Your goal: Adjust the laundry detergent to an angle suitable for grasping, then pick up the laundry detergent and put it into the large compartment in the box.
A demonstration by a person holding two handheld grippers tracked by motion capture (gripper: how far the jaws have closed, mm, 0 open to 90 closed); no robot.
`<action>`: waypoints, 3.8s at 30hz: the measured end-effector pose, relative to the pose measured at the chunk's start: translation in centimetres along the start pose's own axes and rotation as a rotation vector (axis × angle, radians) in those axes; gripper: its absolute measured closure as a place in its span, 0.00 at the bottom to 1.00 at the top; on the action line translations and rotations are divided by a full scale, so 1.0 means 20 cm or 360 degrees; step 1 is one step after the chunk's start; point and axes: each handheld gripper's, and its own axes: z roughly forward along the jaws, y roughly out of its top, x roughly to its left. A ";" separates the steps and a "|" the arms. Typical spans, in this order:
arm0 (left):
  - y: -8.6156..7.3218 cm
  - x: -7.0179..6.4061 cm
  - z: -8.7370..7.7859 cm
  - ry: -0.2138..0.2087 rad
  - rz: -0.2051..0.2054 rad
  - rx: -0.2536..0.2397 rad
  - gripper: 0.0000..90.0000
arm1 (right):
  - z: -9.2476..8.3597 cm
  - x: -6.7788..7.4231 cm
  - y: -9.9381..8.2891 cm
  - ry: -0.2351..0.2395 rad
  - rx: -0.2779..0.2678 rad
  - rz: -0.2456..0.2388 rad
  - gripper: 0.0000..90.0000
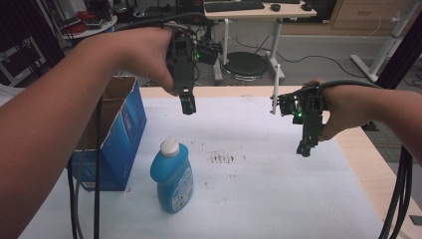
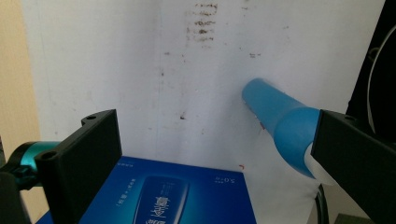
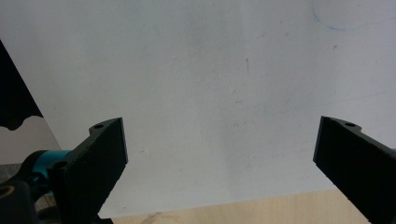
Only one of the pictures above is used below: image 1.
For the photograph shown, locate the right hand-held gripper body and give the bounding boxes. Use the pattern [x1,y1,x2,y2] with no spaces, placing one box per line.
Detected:
[270,82,328,144]

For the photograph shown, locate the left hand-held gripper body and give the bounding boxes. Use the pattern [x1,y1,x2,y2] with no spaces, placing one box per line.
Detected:
[165,28,223,98]

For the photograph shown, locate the blue cardboard box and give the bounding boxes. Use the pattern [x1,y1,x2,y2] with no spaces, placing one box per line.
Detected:
[71,75,148,193]

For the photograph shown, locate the blue detergent bottle white cap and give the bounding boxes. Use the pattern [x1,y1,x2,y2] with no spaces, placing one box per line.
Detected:
[149,135,195,215]

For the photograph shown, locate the person's right hand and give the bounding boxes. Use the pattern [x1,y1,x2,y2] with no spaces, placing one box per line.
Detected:
[306,78,371,142]

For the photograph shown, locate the person's left hand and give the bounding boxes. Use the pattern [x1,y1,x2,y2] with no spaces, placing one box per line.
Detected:
[108,26,181,98]

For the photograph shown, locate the round black stool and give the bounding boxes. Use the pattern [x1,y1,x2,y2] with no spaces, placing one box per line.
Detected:
[220,51,270,81]

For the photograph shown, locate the black keyboard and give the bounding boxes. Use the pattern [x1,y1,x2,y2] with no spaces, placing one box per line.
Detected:
[204,0,266,14]

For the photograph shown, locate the wooden desk white legs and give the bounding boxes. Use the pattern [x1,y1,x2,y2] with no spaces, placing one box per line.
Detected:
[202,0,318,84]

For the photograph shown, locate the white metal stand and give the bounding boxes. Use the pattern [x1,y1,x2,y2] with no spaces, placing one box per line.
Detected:
[349,0,422,84]

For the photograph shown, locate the round white table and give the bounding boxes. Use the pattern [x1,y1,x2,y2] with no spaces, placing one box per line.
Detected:
[62,14,119,41]

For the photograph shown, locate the black curtain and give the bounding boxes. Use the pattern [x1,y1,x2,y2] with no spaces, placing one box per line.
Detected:
[0,0,67,88]
[375,19,422,92]

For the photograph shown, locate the wooden drawer cabinet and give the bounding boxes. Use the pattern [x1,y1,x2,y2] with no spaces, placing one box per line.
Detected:
[330,0,413,37]

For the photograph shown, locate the black framed case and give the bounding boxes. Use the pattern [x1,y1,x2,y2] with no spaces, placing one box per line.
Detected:
[0,35,48,85]

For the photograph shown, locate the black floor cable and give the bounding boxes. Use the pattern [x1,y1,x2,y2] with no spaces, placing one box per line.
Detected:
[234,35,362,80]

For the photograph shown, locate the black cable bundle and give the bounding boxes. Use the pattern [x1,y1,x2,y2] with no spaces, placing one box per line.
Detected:
[377,144,415,239]
[114,12,214,37]

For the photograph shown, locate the red cable coil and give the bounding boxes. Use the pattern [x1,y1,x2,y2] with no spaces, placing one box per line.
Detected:
[75,10,100,23]

